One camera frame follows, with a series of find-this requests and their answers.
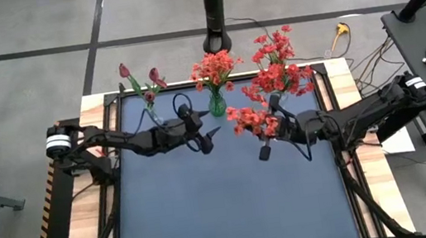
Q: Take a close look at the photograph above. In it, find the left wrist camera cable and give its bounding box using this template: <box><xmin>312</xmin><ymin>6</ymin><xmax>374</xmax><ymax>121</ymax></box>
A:
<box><xmin>126</xmin><ymin>91</ymin><xmax>203</xmax><ymax>163</ymax></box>

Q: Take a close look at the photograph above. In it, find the ribbed clear glass vase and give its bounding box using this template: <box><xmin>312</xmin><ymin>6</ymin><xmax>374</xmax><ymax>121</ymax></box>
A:
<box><xmin>264</xmin><ymin>91</ymin><xmax>289</xmax><ymax>113</ymax></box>

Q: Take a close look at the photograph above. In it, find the yellow power plug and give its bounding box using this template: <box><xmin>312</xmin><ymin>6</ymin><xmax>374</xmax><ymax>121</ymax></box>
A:
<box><xmin>320</xmin><ymin>21</ymin><xmax>354</xmax><ymax>58</ymax></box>

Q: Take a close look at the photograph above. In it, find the blue table mat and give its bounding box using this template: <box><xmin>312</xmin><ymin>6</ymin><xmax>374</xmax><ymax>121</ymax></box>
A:
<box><xmin>93</xmin><ymin>65</ymin><xmax>363</xmax><ymax>238</ymax></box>

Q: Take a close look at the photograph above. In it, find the black camera stand pole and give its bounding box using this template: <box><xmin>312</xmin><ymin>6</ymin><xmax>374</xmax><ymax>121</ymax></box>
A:
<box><xmin>195</xmin><ymin>0</ymin><xmax>235</xmax><ymax>60</ymax></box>

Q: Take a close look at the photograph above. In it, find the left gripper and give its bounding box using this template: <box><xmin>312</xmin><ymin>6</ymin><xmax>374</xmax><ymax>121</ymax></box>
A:
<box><xmin>169</xmin><ymin>98</ymin><xmax>226</xmax><ymax>160</ymax></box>

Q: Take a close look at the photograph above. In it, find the slim clear glass vase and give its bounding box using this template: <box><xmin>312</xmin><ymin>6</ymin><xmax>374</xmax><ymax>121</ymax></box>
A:
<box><xmin>143</xmin><ymin>100</ymin><xmax>167</xmax><ymax>129</ymax></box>

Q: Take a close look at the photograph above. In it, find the dark red artificial tulip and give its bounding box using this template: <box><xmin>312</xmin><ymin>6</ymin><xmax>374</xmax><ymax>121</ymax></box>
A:
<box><xmin>143</xmin><ymin>88</ymin><xmax>160</xmax><ymax>117</ymax></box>
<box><xmin>117</xmin><ymin>59</ymin><xmax>150</xmax><ymax>116</ymax></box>
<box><xmin>145</xmin><ymin>64</ymin><xmax>171</xmax><ymax>103</ymax></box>

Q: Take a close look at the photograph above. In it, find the white paper sheet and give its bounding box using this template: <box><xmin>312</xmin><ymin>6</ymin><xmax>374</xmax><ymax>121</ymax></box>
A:
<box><xmin>379</xmin><ymin>124</ymin><xmax>416</xmax><ymax>157</ymax></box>

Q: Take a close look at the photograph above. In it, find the long black floor cable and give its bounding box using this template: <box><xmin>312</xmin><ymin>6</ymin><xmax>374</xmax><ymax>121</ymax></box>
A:
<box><xmin>225</xmin><ymin>0</ymin><xmax>355</xmax><ymax>74</ymax></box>

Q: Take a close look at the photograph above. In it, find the black desk support beam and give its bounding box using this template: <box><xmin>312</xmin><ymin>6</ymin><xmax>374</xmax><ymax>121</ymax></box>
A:
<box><xmin>371</xmin><ymin>99</ymin><xmax>426</xmax><ymax>145</ymax></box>

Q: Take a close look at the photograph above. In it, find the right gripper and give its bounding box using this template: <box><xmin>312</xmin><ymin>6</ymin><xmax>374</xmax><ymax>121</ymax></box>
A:
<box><xmin>249</xmin><ymin>87</ymin><xmax>330</xmax><ymax>164</ymax></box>

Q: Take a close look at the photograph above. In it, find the black aluminium table frame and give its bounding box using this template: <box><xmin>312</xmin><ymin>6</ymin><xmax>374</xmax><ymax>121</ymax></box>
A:
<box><xmin>70</xmin><ymin>48</ymin><xmax>383</xmax><ymax>238</ymax></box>

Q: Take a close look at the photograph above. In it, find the green glass vase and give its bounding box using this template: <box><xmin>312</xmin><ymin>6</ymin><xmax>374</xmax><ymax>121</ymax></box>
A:
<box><xmin>206</xmin><ymin>88</ymin><xmax>228</xmax><ymax>119</ymax></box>

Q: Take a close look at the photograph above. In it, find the black floor cable tangle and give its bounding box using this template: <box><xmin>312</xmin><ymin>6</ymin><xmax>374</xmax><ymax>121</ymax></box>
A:
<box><xmin>346</xmin><ymin>34</ymin><xmax>409</xmax><ymax>94</ymax></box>

